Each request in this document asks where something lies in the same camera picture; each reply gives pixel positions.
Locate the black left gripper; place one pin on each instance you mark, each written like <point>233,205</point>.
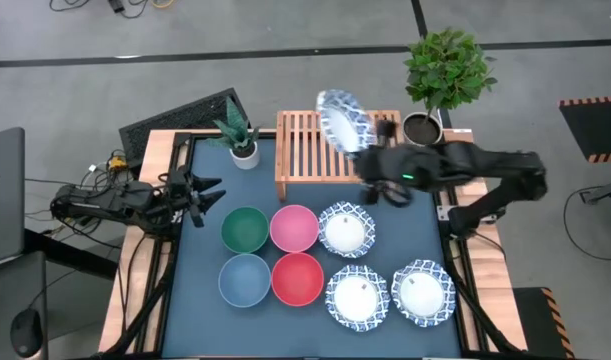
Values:
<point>180,197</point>

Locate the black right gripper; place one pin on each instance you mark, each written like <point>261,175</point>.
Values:
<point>390,170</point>

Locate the blue white patterned bowl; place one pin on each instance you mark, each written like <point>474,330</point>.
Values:
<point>342,122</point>
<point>423,293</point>
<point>357,298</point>
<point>346,229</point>

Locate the green plastic bowl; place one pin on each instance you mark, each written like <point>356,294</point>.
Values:
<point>245,230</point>

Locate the pink plastic bowl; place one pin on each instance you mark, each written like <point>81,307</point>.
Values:
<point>294,228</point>

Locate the blue plastic bowl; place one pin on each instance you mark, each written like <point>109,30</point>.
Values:
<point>244,280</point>

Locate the red plastic bowl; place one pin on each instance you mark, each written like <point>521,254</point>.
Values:
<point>297,279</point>

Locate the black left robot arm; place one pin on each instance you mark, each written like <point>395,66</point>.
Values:
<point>110,200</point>

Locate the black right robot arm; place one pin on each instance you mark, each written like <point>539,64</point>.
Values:
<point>485,165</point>

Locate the wooden slatted shelf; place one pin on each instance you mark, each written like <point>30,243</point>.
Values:
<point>302,160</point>

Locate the snake plant in white pot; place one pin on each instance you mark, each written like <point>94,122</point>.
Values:
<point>240,145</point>

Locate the black perforated floor mat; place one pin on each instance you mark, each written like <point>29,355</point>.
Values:
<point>185,117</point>

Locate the leafy tree plant in pot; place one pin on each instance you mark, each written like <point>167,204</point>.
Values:
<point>447,67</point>

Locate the yellow connector plug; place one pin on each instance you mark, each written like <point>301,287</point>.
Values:
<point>117,162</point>

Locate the blue table mat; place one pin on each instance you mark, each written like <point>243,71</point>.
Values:
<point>285,330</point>

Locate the grey laptop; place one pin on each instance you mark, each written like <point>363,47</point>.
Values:
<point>2,195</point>

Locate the black power adapter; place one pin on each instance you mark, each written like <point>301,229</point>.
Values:
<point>117,5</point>

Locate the black hazard-striped floor mat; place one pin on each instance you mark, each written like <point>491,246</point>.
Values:
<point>535,320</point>
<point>597,127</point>

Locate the grey stand foot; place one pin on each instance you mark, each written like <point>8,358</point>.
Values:
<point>605,190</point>

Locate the black computer mouse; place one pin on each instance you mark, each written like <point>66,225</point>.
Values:
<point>26,332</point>

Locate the grey desk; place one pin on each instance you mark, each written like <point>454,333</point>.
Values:
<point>0,300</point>

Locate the black metal table frame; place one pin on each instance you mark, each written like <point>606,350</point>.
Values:
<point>171,280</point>

